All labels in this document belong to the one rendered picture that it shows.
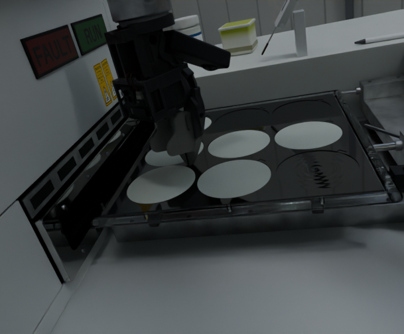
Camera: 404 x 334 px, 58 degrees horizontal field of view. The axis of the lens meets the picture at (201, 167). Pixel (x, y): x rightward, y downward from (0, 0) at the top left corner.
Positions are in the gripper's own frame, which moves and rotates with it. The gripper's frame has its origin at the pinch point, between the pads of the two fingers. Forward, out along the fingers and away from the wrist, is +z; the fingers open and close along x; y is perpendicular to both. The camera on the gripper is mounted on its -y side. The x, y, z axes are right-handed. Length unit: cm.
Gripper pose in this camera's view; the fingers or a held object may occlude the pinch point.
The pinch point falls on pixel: (191, 154)
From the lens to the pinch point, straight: 55.7
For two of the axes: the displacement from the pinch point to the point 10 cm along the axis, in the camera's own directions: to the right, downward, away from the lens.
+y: -6.8, 4.6, -5.8
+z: 2.1, 8.7, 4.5
